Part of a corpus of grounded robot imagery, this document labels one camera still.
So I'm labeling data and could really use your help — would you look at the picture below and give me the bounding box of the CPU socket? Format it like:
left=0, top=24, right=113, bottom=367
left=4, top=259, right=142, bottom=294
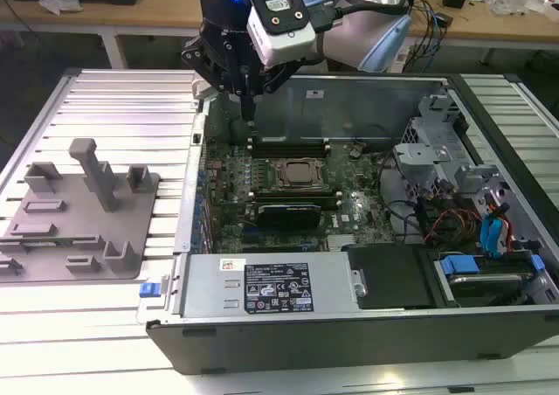
left=271, top=156, right=328, bottom=190

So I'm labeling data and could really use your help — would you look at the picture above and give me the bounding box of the blue flat data cable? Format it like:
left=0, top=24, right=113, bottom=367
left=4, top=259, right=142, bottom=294
left=480, top=202, right=511, bottom=257

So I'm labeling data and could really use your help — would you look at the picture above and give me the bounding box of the small silver heatsink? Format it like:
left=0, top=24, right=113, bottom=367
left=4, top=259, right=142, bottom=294
left=327, top=236, right=356, bottom=253

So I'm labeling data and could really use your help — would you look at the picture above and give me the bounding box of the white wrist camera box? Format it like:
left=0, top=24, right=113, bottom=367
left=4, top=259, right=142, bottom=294
left=245, top=0, right=316, bottom=68

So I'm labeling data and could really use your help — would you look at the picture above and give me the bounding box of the black RAM slot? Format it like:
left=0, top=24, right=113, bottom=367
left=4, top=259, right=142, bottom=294
left=251, top=147, right=330, bottom=159
left=249, top=135, right=328, bottom=149
left=252, top=197, right=343, bottom=210
left=249, top=188, right=340, bottom=200

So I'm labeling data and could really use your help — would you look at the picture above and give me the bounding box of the black open PC case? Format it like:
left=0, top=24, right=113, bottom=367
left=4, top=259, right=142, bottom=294
left=135, top=69, right=559, bottom=377

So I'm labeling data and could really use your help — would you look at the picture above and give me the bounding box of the black camera cable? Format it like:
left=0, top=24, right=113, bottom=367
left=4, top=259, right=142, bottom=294
left=312, top=0, right=411, bottom=34

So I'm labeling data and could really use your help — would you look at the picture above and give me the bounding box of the green motherboard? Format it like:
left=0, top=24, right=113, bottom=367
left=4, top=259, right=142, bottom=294
left=203, top=101, right=397, bottom=254

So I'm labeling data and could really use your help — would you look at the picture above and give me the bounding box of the black plastic shroud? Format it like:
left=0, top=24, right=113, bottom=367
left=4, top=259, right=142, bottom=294
left=342, top=244, right=438, bottom=311

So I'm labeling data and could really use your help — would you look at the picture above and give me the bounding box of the red yellow wire bundle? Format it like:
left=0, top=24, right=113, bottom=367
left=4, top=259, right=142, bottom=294
left=423, top=208, right=482, bottom=244

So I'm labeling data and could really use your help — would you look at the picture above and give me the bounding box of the silver metal drive cage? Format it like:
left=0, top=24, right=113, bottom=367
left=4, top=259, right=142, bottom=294
left=392, top=93, right=513, bottom=204

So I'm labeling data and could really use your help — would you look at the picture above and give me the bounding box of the hard disk in blue carrier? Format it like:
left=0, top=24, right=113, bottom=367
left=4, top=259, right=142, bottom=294
left=434, top=253, right=545, bottom=307

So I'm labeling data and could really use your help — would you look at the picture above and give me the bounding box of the crumpled white paper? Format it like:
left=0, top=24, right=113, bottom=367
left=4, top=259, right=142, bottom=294
left=38, top=0, right=84, bottom=17

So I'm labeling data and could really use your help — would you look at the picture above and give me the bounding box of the CPU with metal top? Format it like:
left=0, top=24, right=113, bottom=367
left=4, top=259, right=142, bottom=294
left=283, top=162, right=318, bottom=183

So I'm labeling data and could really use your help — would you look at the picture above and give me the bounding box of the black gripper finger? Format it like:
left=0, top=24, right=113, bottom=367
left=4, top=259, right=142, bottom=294
left=181, top=38, right=249, bottom=123
left=247, top=57, right=307, bottom=123

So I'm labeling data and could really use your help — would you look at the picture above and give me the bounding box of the silver power supply with label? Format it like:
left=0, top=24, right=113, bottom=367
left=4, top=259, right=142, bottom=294
left=178, top=253, right=364, bottom=319

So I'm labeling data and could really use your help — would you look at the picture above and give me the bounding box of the grey parts rack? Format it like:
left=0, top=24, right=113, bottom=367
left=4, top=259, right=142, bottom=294
left=0, top=137, right=162, bottom=283

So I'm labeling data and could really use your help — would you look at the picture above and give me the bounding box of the wooden desk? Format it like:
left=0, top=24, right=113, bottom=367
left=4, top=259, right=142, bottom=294
left=0, top=0, right=559, bottom=71

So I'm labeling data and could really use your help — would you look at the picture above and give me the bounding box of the white power strip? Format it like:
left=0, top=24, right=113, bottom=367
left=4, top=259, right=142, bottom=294
left=388, top=47, right=412, bottom=73

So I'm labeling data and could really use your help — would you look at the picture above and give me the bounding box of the black graphics card blue stripe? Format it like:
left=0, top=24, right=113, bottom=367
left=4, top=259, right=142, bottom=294
left=255, top=201, right=322, bottom=231

